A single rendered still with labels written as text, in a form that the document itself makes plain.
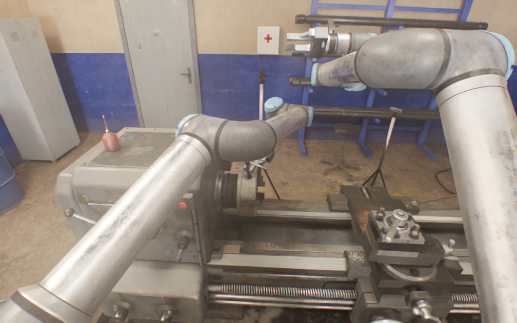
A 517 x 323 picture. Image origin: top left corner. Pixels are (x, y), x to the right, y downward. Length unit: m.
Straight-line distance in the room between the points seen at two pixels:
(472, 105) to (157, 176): 0.64
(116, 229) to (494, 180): 0.67
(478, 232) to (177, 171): 0.60
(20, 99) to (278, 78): 3.44
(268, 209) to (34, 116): 3.54
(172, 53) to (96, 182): 3.30
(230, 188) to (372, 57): 0.88
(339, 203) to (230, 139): 1.12
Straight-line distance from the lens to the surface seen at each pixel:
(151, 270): 1.41
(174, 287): 1.36
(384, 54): 0.60
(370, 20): 3.89
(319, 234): 1.68
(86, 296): 0.58
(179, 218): 1.14
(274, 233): 1.63
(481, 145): 0.56
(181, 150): 0.68
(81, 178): 1.26
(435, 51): 0.59
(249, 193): 1.21
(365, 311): 1.42
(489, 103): 0.59
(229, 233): 1.65
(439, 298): 1.45
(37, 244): 3.24
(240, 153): 0.70
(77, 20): 4.96
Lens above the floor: 1.89
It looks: 30 degrees down
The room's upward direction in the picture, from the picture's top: 1 degrees clockwise
